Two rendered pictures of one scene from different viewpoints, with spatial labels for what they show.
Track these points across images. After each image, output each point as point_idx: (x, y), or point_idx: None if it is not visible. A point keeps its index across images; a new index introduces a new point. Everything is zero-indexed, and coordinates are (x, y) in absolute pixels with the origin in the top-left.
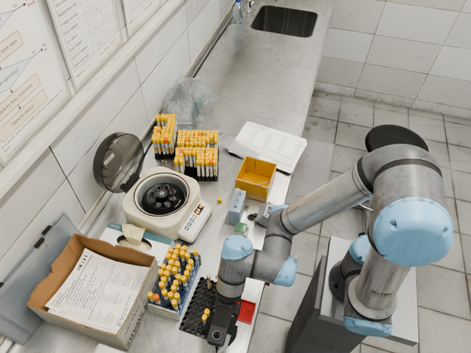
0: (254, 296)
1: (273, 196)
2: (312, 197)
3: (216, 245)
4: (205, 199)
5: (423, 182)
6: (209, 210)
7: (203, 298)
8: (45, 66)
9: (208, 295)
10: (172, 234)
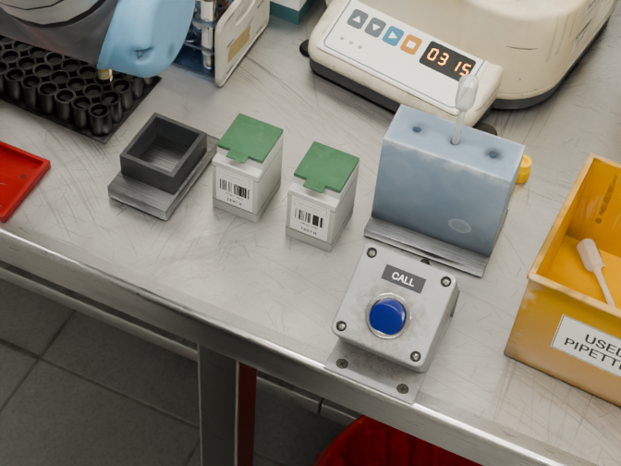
0: (35, 224)
1: (552, 401)
2: None
3: (292, 138)
4: (529, 128)
5: None
6: (448, 106)
7: (66, 58)
8: None
9: (72, 71)
10: None
